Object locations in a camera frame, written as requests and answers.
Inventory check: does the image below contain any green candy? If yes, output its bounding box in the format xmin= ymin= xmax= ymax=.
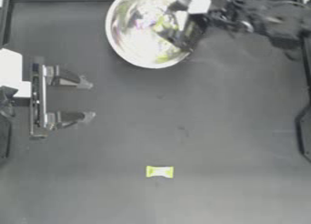
xmin=144 ymin=165 xmax=174 ymax=179
xmin=152 ymin=15 xmax=180 ymax=34

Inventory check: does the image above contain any purple candy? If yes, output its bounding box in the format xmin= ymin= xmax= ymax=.
xmin=138 ymin=18 xmax=156 ymax=30

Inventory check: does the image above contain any steel bowl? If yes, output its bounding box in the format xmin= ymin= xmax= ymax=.
xmin=104 ymin=0 xmax=203 ymax=70

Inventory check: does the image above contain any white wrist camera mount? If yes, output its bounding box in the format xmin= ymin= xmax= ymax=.
xmin=0 ymin=47 xmax=33 ymax=99
xmin=176 ymin=0 xmax=212 ymax=15

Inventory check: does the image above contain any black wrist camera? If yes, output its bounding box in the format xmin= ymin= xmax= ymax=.
xmin=166 ymin=0 xmax=193 ymax=13

